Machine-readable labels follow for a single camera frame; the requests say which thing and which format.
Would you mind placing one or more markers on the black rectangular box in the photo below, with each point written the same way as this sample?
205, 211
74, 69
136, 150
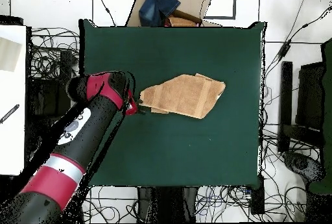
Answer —
257, 198

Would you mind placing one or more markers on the tan terry towel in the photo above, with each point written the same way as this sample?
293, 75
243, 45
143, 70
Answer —
181, 95

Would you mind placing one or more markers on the black equipment rack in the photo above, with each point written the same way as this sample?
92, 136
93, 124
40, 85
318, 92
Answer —
41, 96

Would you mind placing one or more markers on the black striped pen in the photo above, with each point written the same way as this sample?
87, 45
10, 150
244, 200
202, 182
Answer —
10, 112

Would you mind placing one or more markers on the beige paper sheet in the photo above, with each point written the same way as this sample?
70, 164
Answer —
9, 55

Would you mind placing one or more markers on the dark green fabric furniture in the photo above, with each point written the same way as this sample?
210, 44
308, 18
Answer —
327, 104

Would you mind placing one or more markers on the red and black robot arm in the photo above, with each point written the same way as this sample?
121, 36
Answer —
85, 130

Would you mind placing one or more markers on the dark green table cloth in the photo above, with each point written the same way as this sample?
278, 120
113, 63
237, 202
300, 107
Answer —
181, 143

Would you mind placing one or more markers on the dark brown garment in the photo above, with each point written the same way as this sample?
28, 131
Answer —
186, 15

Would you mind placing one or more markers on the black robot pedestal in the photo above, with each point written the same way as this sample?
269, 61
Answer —
168, 205

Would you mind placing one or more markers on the black metal frame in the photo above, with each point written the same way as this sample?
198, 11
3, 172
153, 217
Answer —
285, 91

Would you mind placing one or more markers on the blue jeans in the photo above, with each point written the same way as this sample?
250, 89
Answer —
155, 5

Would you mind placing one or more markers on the white desk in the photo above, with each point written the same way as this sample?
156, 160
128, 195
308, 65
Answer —
13, 143

